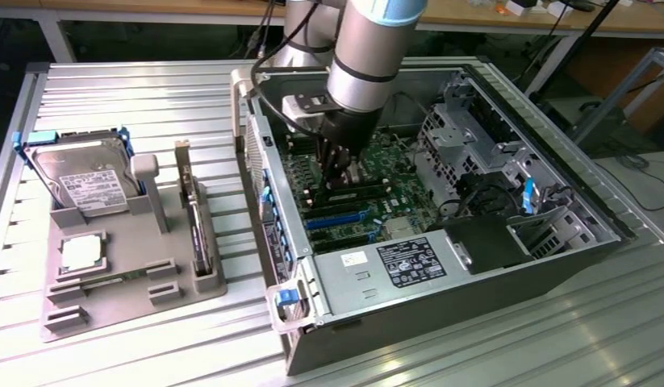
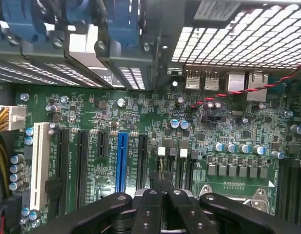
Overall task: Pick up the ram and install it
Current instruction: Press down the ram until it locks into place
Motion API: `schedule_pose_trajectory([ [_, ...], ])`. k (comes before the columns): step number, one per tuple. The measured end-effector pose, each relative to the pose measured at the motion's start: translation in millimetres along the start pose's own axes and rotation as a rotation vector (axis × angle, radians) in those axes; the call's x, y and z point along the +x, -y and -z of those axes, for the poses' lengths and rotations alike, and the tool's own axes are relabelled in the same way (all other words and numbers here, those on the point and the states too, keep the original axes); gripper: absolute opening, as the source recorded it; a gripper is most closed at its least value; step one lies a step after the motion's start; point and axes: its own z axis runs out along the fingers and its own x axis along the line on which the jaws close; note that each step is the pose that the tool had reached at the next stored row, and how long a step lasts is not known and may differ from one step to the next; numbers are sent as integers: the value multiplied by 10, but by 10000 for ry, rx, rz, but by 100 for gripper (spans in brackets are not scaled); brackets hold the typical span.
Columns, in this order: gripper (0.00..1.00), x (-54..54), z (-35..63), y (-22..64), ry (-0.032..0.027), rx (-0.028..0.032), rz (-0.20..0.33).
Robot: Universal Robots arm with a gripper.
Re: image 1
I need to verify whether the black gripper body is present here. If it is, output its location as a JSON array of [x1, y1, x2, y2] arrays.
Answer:
[[319, 107, 387, 159]]

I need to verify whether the installed black RAM stick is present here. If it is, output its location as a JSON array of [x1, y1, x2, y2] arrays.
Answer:
[[309, 183, 391, 206]]

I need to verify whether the green RAM stick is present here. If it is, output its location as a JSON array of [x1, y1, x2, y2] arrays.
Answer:
[[81, 273, 150, 289]]

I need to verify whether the green motherboard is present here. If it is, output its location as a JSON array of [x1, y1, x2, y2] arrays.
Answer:
[[280, 124, 452, 259]]

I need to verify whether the blue expansion slot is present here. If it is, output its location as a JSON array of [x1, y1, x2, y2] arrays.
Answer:
[[304, 204, 379, 231]]

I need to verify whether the silver chipset heatsink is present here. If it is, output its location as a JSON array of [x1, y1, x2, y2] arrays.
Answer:
[[387, 219, 420, 239]]

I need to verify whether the silver metal drive cage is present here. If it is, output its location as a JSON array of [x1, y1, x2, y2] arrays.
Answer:
[[415, 70, 532, 190]]

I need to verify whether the black graphics card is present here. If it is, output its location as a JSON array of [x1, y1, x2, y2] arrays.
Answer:
[[174, 139, 216, 279]]

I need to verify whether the grey power supply unit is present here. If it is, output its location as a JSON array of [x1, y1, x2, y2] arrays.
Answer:
[[308, 231, 476, 324]]

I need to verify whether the blue case latch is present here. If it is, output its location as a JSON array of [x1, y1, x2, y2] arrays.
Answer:
[[274, 288, 303, 308]]

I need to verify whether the grey parts rack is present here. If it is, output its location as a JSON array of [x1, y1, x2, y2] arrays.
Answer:
[[38, 152, 230, 344]]

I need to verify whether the silver disk bay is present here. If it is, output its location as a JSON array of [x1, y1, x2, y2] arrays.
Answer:
[[507, 208, 603, 261]]

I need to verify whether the silver hard disk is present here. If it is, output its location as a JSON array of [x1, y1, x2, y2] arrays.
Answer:
[[31, 138, 137, 214]]

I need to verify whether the black open PC case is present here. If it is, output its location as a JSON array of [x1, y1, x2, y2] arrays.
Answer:
[[230, 56, 638, 378]]

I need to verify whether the silver CPU chip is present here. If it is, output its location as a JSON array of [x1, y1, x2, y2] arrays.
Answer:
[[59, 236, 105, 271]]

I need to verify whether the blue disk carrier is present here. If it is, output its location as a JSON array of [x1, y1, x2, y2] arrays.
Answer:
[[11, 126, 141, 202]]

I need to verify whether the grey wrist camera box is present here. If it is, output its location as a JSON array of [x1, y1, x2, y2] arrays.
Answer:
[[281, 93, 339, 135]]

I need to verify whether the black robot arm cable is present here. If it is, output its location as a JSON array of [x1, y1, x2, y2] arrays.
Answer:
[[249, 0, 333, 136]]

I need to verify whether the black wire bundle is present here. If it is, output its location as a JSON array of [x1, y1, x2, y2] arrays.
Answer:
[[437, 177, 527, 221]]

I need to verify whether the blue-ended disk wire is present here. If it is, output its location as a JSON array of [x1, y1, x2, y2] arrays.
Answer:
[[522, 177, 542, 215]]

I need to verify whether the wooden desk white frame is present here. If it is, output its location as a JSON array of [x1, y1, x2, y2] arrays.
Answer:
[[412, 0, 664, 98], [0, 0, 290, 64]]

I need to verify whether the aluminium profile frame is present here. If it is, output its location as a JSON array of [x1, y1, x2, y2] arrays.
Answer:
[[571, 46, 664, 156]]

